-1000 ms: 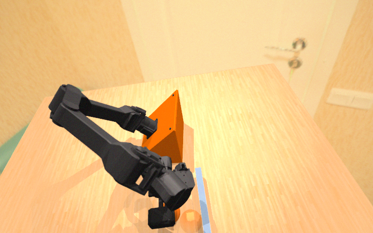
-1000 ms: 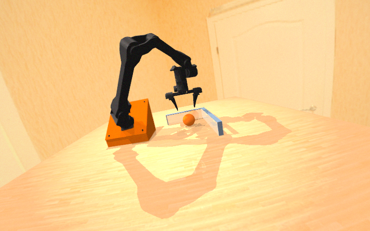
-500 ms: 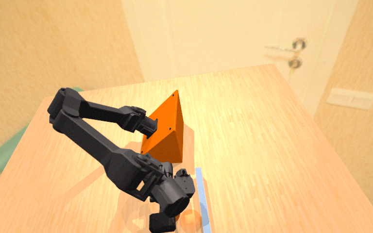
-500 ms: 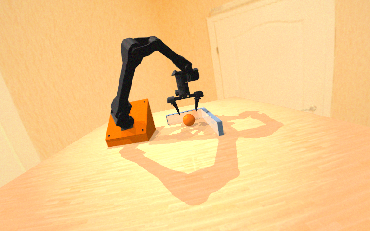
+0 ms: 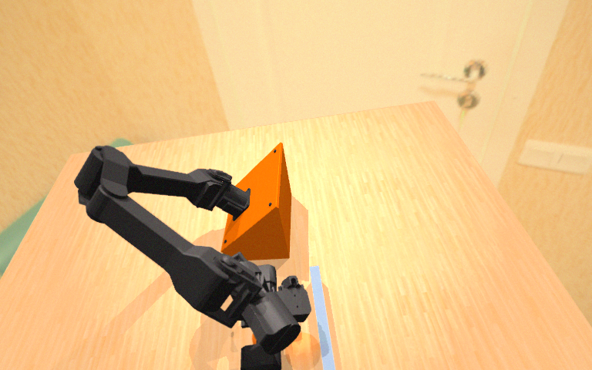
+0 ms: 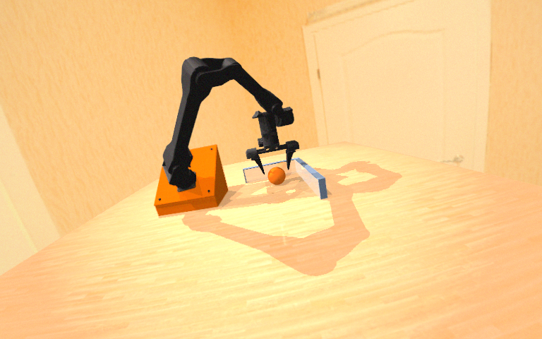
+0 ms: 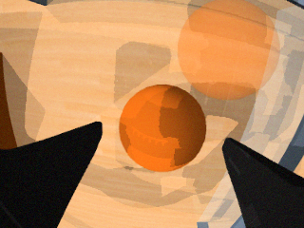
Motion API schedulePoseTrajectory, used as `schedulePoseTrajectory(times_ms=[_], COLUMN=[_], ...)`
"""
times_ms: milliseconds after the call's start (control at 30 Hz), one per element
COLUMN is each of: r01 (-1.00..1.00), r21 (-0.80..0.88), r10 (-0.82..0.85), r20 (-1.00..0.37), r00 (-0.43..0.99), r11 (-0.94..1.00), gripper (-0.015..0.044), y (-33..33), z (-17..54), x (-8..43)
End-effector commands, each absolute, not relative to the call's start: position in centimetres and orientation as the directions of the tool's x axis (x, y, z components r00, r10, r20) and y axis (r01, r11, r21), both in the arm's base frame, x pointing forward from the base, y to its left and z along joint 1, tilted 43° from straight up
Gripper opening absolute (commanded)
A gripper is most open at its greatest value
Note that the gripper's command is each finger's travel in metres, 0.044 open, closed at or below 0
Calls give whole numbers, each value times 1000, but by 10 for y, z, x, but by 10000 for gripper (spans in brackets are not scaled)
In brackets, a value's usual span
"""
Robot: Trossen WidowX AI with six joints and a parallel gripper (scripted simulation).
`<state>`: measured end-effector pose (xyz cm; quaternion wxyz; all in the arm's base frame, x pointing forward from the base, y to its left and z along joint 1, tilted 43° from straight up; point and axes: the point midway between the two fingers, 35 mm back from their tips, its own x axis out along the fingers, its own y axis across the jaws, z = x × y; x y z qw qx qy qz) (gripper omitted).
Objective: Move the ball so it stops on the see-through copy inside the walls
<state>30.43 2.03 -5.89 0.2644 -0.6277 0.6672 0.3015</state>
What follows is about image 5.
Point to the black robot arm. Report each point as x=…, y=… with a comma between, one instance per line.
x=201, y=275

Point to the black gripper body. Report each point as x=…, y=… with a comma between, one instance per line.
x=253, y=356

